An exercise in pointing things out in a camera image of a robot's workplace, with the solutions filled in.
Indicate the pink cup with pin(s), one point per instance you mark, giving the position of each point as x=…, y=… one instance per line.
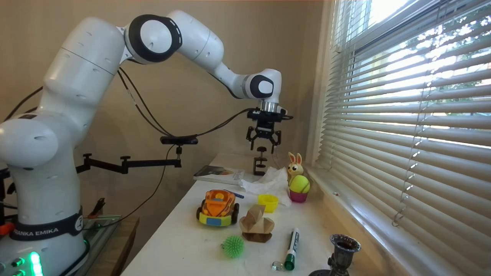
x=299, y=197

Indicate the green tennis ball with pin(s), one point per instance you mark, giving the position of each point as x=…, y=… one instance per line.
x=300, y=185

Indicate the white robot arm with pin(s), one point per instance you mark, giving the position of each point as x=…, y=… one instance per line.
x=38, y=147

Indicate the yellow bunny figurine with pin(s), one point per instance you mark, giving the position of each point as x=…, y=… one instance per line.
x=296, y=165

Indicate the glossy picture book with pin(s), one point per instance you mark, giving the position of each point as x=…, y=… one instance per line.
x=210, y=171

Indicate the white window blinds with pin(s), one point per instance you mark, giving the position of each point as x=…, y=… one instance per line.
x=408, y=130

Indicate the white crumpled paper bag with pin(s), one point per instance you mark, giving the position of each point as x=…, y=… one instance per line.
x=273, y=182

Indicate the small yellow bowl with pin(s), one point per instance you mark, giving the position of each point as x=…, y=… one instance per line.
x=269, y=202

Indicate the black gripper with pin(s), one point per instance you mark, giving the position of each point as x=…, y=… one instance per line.
x=265, y=127

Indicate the green fuzzy ball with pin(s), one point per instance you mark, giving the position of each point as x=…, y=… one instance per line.
x=233, y=248

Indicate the orange toy car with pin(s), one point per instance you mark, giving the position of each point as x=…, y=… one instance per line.
x=219, y=210

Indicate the green marker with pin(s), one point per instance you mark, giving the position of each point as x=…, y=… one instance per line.
x=289, y=263

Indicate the black clamp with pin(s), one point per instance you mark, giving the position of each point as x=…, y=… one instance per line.
x=260, y=164

